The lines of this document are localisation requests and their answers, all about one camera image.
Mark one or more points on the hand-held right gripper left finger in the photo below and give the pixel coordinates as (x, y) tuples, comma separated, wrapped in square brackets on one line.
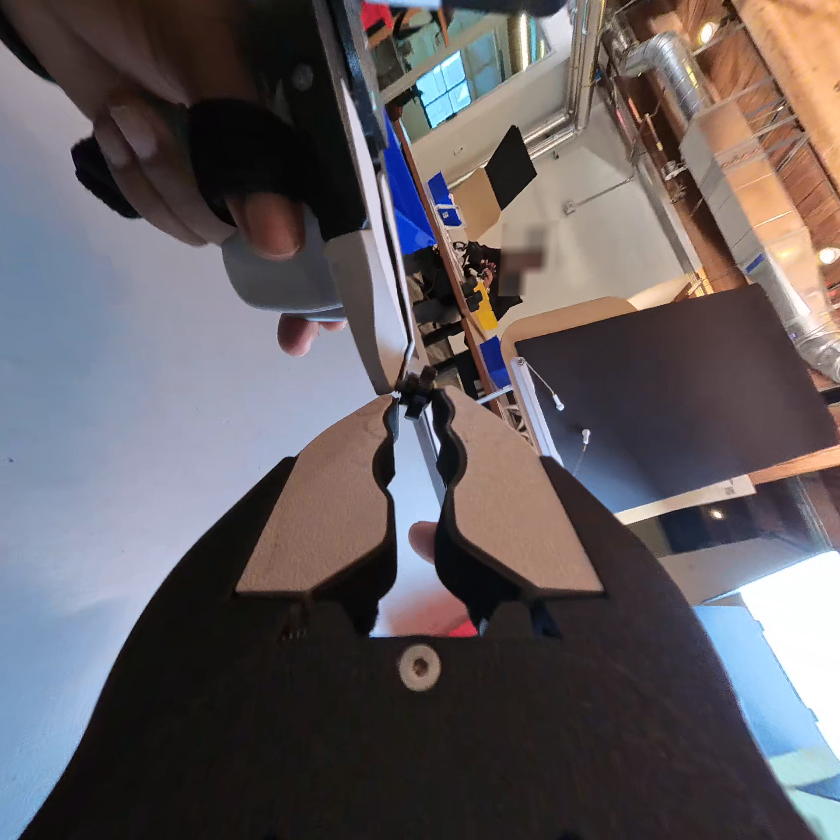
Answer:
[(321, 518)]

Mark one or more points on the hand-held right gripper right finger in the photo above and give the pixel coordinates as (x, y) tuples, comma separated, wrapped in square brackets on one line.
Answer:
[(518, 518)]

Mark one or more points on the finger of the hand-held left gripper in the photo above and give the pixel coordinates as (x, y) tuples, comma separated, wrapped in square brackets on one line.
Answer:
[(403, 289), (374, 308)]

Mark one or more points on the blue plastic bin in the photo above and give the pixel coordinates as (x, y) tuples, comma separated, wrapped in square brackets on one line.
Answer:
[(441, 197), (407, 197)]

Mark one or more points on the small black item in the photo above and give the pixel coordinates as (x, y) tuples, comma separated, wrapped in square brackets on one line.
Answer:
[(417, 390)]

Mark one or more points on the person's left forearm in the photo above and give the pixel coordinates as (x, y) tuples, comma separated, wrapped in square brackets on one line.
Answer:
[(23, 46)]

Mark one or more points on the person's right hand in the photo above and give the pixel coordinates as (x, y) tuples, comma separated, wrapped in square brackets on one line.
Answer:
[(423, 539)]

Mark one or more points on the long wooden table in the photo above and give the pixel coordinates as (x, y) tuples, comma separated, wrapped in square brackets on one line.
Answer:
[(459, 308)]

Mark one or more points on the black wood-framed board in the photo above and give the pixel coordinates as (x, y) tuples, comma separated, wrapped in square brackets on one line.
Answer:
[(505, 170), (656, 394)]

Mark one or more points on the studio light panel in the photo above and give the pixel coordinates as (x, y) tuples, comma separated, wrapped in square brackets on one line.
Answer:
[(800, 630)]

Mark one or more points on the ceiling spot light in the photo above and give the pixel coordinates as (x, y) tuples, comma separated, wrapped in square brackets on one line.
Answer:
[(707, 31), (828, 254)]

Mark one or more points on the silver vertical duct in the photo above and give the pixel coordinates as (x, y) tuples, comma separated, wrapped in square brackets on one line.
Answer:
[(577, 79)]

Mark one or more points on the silver ventilation duct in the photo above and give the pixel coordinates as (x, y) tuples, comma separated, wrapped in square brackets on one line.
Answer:
[(676, 72)]

